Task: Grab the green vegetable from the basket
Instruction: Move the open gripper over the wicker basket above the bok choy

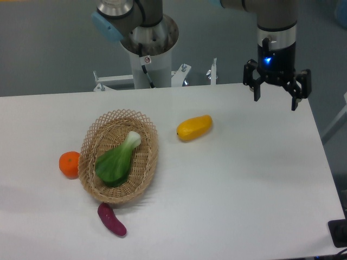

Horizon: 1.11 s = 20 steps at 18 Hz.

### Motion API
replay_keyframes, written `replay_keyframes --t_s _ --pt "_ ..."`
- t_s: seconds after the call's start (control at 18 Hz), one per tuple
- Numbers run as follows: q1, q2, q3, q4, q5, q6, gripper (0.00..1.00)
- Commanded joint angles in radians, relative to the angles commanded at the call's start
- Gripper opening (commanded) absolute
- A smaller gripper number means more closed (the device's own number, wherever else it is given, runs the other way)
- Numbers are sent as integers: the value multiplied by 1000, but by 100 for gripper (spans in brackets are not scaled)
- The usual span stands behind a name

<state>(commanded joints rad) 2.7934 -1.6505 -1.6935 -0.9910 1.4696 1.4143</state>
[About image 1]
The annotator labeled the black cable on pedestal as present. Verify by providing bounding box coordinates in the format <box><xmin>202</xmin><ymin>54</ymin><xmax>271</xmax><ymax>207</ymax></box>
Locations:
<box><xmin>137</xmin><ymin>43</ymin><xmax>156</xmax><ymax>89</ymax></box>

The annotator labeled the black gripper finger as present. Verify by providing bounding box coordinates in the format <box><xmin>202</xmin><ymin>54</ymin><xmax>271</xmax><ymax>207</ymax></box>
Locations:
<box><xmin>243</xmin><ymin>59</ymin><xmax>266</xmax><ymax>102</ymax></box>
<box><xmin>282</xmin><ymin>69</ymin><xmax>311</xmax><ymax>111</ymax></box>

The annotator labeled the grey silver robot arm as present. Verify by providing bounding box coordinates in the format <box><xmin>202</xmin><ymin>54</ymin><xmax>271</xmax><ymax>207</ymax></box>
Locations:
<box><xmin>92</xmin><ymin>1</ymin><xmax>312</xmax><ymax>110</ymax></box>

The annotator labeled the black device at table edge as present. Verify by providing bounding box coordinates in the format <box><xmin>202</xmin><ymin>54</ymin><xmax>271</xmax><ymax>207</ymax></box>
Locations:
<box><xmin>328</xmin><ymin>219</ymin><xmax>346</xmax><ymax>248</ymax></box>

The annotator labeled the purple sweet potato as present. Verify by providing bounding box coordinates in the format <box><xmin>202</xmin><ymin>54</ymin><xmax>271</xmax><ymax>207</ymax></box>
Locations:
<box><xmin>98</xmin><ymin>203</ymin><xmax>127</xmax><ymax>237</ymax></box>

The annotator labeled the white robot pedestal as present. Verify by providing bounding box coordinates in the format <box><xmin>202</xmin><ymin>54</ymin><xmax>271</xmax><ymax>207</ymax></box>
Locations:
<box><xmin>128</xmin><ymin>50</ymin><xmax>172</xmax><ymax>89</ymax></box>

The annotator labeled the orange tangerine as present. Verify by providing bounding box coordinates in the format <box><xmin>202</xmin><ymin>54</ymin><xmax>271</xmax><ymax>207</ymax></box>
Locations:
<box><xmin>59</xmin><ymin>151</ymin><xmax>80</xmax><ymax>179</ymax></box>

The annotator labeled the woven wicker basket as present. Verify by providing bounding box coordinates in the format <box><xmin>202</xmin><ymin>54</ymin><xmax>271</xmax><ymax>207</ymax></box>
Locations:
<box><xmin>78</xmin><ymin>109</ymin><xmax>158</xmax><ymax>204</ymax></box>

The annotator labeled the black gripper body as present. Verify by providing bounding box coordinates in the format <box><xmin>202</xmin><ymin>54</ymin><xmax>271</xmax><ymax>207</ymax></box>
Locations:
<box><xmin>257</xmin><ymin>37</ymin><xmax>296</xmax><ymax>86</ymax></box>

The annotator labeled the white metal mounting bracket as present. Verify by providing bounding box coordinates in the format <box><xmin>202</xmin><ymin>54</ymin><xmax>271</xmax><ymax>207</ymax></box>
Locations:
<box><xmin>93</xmin><ymin>57</ymin><xmax>218</xmax><ymax>92</ymax></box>

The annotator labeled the yellow mango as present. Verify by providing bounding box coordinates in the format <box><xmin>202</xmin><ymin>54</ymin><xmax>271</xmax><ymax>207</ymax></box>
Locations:
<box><xmin>176</xmin><ymin>115</ymin><xmax>213</xmax><ymax>141</ymax></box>

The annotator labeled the green bok choy vegetable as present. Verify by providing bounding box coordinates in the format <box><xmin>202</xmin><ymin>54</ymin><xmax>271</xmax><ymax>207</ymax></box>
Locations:
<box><xmin>95</xmin><ymin>131</ymin><xmax>142</xmax><ymax>187</ymax></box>

